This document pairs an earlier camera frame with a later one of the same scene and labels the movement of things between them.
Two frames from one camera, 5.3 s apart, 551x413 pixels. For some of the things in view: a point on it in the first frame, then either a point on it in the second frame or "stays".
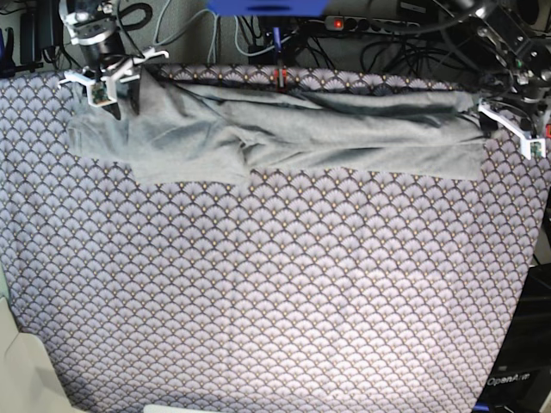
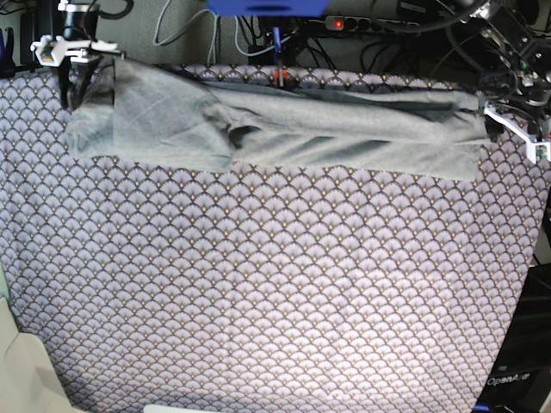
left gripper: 119,71 to 52,51
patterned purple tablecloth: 297,292 stays
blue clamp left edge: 8,67 stays
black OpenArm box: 520,379 stays
